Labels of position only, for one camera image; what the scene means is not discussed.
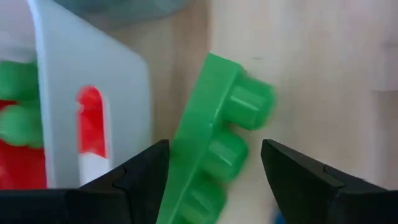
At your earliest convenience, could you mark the green two-stud block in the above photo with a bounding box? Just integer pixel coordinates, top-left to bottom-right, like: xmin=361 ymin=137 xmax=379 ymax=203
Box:
xmin=0 ymin=60 xmax=44 ymax=149

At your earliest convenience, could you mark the long green stud block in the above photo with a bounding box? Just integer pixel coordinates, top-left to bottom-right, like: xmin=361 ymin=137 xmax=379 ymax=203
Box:
xmin=155 ymin=52 xmax=277 ymax=224

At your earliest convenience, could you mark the large red stud block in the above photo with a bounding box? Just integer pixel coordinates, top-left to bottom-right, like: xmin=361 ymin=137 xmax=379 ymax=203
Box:
xmin=0 ymin=85 xmax=108 ymax=190

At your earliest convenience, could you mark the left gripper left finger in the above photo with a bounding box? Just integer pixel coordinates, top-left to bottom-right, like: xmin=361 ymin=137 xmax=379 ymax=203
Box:
xmin=0 ymin=139 xmax=170 ymax=224

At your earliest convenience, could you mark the white plastic bin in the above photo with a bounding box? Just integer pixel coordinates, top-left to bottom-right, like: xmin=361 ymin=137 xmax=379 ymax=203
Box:
xmin=0 ymin=0 xmax=152 ymax=189

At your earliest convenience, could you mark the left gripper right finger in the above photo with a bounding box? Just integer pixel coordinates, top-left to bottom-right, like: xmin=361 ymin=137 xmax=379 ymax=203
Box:
xmin=261 ymin=139 xmax=398 ymax=224

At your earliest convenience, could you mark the blue stud block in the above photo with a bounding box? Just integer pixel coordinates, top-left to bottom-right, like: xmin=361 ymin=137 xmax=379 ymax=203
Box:
xmin=273 ymin=208 xmax=285 ymax=224

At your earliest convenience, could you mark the clear plastic bin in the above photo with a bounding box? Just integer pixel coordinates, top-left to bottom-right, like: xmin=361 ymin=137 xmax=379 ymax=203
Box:
xmin=52 ymin=0 xmax=193 ymax=30

